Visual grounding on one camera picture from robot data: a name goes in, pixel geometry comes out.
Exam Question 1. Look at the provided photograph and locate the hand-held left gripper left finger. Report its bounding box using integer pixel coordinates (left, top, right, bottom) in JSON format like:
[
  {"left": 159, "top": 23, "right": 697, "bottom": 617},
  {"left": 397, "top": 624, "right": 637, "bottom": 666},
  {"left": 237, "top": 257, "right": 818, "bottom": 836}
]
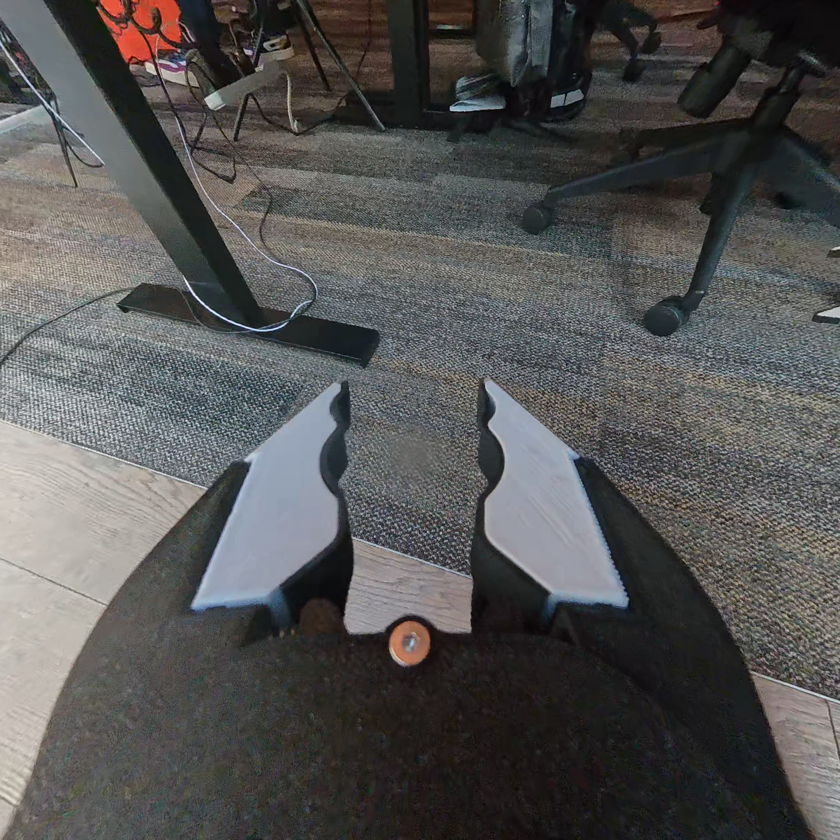
[{"left": 190, "top": 381, "right": 355, "bottom": 622}]

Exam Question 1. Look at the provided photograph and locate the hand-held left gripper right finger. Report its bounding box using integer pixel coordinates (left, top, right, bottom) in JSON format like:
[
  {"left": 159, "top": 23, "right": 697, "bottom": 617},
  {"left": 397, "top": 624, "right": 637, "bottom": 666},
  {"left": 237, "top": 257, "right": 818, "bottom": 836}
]
[{"left": 470, "top": 377, "right": 631, "bottom": 622}]

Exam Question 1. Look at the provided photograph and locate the black mesh office chair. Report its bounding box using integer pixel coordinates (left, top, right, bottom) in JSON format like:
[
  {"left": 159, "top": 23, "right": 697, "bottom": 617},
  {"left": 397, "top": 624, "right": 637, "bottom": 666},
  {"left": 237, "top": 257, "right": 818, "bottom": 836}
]
[{"left": 521, "top": 0, "right": 840, "bottom": 338}]

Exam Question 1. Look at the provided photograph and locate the black bag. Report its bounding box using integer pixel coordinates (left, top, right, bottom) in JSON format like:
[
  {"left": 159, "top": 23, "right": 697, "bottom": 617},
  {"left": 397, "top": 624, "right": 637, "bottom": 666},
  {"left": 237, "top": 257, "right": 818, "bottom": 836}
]
[{"left": 543, "top": 0, "right": 596, "bottom": 123}]

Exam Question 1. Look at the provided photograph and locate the black metal desk leg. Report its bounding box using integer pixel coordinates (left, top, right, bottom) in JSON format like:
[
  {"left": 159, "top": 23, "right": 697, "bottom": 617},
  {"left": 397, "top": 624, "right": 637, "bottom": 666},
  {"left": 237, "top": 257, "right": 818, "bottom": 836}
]
[
  {"left": 0, "top": 0, "right": 382, "bottom": 368},
  {"left": 382, "top": 0, "right": 435, "bottom": 130}
]

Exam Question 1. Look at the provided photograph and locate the grey bag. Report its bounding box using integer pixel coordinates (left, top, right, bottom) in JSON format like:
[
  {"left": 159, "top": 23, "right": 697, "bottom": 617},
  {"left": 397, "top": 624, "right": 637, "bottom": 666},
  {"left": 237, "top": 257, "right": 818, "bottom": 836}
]
[{"left": 474, "top": 0, "right": 557, "bottom": 88}]

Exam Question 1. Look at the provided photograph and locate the white paper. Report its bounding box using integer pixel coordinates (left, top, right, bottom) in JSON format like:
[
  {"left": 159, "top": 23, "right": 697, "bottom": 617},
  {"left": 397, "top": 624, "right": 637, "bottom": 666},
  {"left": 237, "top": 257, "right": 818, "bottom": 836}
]
[{"left": 448, "top": 74, "right": 508, "bottom": 114}]

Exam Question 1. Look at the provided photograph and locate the grey power strip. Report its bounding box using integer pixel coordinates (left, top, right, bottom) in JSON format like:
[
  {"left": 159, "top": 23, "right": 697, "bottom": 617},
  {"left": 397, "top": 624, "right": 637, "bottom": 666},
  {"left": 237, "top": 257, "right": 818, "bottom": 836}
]
[{"left": 202, "top": 62, "right": 287, "bottom": 112}]

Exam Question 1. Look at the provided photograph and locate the black tripod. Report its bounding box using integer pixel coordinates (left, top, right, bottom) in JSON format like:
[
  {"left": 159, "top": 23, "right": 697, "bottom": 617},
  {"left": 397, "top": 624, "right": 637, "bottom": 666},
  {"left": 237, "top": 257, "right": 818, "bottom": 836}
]
[{"left": 231, "top": 0, "right": 389, "bottom": 143}]

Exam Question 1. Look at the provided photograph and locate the orange safety vest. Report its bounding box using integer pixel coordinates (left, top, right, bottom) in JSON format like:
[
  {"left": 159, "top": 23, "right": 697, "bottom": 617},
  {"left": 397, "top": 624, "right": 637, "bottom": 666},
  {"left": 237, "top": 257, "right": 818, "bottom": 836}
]
[{"left": 96, "top": 0, "right": 185, "bottom": 64}]

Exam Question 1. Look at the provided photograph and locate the white cable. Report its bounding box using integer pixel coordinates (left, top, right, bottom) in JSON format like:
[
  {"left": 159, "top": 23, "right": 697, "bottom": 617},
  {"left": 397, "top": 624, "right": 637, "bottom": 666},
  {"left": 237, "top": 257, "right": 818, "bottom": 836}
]
[{"left": 157, "top": 98, "right": 320, "bottom": 333}]

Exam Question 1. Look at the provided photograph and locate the black floor cable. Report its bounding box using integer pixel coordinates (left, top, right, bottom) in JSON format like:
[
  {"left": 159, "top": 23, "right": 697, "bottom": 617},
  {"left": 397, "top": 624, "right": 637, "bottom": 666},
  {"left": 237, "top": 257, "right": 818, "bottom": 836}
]
[{"left": 0, "top": 39, "right": 277, "bottom": 366}]

